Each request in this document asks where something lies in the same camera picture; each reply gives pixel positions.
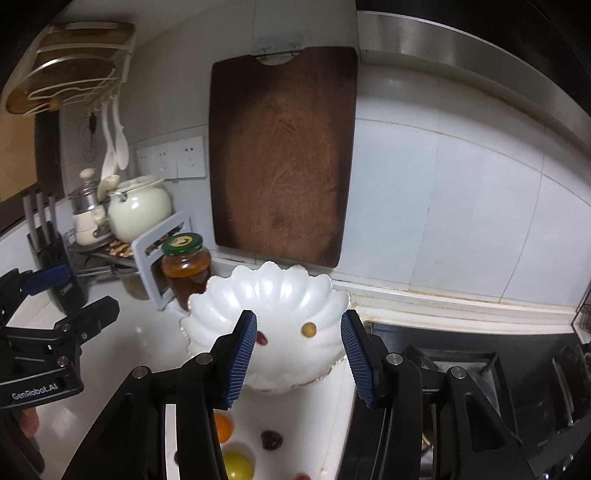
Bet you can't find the white scalloped bowl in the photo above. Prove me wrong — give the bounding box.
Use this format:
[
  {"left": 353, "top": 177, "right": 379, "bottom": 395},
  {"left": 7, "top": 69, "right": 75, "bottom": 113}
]
[{"left": 179, "top": 261, "right": 350, "bottom": 394}]

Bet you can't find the metal wall hook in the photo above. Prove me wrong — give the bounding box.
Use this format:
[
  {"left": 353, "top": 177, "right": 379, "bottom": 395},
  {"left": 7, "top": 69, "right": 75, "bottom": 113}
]
[{"left": 252, "top": 34, "right": 306, "bottom": 65}]

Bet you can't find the steel range hood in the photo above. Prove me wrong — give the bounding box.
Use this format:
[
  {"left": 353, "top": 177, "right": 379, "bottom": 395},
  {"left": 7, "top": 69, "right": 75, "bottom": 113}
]
[{"left": 355, "top": 0, "right": 591, "bottom": 80}]

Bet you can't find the small steel and white pot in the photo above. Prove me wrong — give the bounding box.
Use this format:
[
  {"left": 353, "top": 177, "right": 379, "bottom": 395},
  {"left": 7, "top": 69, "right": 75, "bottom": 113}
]
[{"left": 68, "top": 168, "right": 112, "bottom": 246}]

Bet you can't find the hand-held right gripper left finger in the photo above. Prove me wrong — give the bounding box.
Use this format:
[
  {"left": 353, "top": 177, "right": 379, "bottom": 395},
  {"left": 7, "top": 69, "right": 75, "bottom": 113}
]
[{"left": 62, "top": 310, "right": 258, "bottom": 480}]

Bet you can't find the person's left hand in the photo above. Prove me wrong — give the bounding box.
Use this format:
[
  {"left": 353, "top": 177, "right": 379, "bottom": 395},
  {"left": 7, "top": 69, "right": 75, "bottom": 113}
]
[{"left": 18, "top": 408, "right": 40, "bottom": 438}]

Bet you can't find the white wire wall rack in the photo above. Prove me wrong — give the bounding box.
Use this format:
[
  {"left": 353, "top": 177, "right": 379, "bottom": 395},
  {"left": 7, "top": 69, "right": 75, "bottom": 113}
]
[{"left": 25, "top": 22, "right": 137, "bottom": 116}]

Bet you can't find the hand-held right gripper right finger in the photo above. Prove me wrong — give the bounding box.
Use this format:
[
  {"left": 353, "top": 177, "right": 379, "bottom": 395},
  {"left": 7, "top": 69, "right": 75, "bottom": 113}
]
[{"left": 341, "top": 310, "right": 550, "bottom": 480}]

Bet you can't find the orange tangerine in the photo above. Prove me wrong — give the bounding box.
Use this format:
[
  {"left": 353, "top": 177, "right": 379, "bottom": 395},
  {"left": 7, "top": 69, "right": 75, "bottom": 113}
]
[{"left": 213, "top": 412, "right": 234, "bottom": 443}]

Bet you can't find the black knife block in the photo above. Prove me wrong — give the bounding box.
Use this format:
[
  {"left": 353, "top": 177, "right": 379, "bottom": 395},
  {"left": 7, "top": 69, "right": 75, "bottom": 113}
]
[{"left": 23, "top": 191, "right": 88, "bottom": 315}]

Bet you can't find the black hanging wire tool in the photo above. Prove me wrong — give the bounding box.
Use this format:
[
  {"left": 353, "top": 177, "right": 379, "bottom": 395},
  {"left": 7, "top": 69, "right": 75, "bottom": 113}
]
[{"left": 82, "top": 114, "right": 99, "bottom": 163}]

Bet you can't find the white plastic rice spoon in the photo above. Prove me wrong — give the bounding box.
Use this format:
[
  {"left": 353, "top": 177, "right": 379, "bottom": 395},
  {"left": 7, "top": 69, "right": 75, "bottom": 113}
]
[
  {"left": 100, "top": 104, "right": 116, "bottom": 182},
  {"left": 112, "top": 95, "right": 130, "bottom": 171}
]

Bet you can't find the black gas stove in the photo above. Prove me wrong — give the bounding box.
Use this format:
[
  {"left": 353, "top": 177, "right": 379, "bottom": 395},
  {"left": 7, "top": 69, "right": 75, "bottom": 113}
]
[{"left": 362, "top": 318, "right": 591, "bottom": 480}]

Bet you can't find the grey metal shelf rack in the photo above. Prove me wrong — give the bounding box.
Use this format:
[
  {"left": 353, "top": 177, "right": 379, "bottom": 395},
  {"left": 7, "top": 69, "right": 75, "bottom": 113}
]
[{"left": 69, "top": 211, "right": 193, "bottom": 310}]

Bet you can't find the yellow-green round fruit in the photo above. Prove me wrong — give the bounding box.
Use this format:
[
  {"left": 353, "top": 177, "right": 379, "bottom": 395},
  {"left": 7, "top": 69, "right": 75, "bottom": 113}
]
[{"left": 223, "top": 450, "right": 255, "bottom": 480}]

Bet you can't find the black wire basket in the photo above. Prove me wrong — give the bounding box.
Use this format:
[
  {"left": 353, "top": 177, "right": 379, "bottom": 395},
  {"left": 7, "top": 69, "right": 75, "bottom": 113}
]
[{"left": 571, "top": 284, "right": 591, "bottom": 344}]

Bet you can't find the green lid glass jar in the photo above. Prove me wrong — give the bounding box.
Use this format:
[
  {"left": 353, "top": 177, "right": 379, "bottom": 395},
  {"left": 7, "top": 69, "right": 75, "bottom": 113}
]
[{"left": 160, "top": 233, "right": 213, "bottom": 313}]

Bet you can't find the white wall socket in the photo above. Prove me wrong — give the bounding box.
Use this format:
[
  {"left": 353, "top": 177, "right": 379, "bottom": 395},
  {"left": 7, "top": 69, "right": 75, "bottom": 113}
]
[
  {"left": 174, "top": 136, "right": 206, "bottom": 179},
  {"left": 136, "top": 145, "right": 158, "bottom": 177},
  {"left": 156, "top": 141, "right": 178, "bottom": 179}
]

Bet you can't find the brown wooden cutting board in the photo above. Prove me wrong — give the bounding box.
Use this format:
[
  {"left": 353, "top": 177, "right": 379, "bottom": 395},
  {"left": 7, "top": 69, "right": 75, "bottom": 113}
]
[{"left": 209, "top": 46, "right": 359, "bottom": 269}]

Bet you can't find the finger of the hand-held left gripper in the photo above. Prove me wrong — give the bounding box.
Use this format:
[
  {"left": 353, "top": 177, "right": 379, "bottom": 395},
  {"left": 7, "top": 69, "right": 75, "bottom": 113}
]
[
  {"left": 55, "top": 296, "right": 121, "bottom": 356},
  {"left": 0, "top": 264, "right": 77, "bottom": 320}
]

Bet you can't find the cream ceramic pot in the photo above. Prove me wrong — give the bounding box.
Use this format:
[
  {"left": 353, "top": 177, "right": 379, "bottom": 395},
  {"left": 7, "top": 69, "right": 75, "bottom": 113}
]
[{"left": 107, "top": 174, "right": 173, "bottom": 244}]

